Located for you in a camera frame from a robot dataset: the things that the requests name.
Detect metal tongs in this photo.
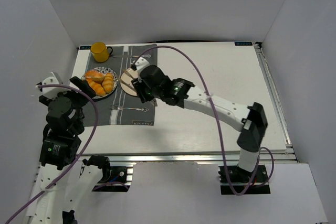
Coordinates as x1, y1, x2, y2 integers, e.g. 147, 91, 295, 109
122, 68, 158, 108

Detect round bread bun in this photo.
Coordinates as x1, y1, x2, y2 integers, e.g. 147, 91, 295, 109
90, 72, 105, 83

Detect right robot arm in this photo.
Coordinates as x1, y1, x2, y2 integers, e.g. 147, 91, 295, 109
131, 63, 268, 173

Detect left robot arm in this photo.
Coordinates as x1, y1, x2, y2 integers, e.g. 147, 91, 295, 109
31, 73, 111, 223

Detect sesame bread bun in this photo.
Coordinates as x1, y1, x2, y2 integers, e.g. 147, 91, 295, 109
85, 70, 97, 79

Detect cream and pink plate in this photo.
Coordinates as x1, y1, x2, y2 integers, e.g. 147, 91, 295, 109
120, 67, 138, 97

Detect striped croissant right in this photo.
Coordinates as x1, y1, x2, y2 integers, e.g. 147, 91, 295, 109
102, 72, 114, 94

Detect blue floral plate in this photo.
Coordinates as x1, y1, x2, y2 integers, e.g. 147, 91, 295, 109
81, 67, 119, 100

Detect silver fork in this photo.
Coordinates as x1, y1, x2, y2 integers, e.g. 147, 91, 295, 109
109, 105, 149, 112

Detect silver butter knife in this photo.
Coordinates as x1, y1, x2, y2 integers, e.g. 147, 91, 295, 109
112, 54, 152, 58

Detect yellow enamel mug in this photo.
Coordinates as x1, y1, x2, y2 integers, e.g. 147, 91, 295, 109
90, 42, 113, 63

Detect grey striped placemat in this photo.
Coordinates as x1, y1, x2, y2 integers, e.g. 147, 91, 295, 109
86, 44, 155, 126

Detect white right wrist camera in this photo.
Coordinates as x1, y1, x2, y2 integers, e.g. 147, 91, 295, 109
131, 57, 150, 74

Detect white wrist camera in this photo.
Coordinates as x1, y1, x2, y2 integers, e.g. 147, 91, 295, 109
36, 72, 70, 99
131, 57, 150, 74

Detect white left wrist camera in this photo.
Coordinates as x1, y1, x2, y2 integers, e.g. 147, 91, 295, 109
36, 72, 70, 99

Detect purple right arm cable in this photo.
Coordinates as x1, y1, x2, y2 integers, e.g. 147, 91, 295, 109
133, 45, 275, 196

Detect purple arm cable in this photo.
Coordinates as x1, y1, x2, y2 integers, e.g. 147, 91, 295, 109
133, 45, 275, 196
2, 84, 99, 224

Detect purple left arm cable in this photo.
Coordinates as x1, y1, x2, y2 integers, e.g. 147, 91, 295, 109
2, 84, 99, 224

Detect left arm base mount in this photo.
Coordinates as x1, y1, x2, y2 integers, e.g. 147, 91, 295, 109
80, 155, 130, 193

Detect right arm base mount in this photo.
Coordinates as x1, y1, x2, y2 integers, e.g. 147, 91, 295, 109
218, 165, 271, 195

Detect aluminium table frame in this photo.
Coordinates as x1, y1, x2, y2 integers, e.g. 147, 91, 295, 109
80, 42, 297, 164

